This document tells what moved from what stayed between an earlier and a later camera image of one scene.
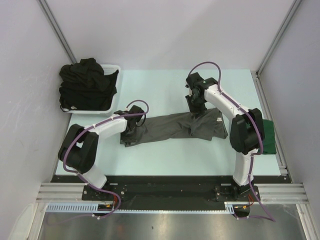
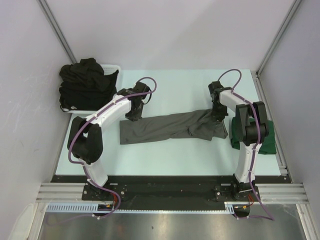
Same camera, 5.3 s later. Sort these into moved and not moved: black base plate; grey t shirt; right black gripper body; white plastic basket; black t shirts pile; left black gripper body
Moved: right black gripper body; left black gripper body
Not moved: grey t shirt; black base plate; white plastic basket; black t shirts pile
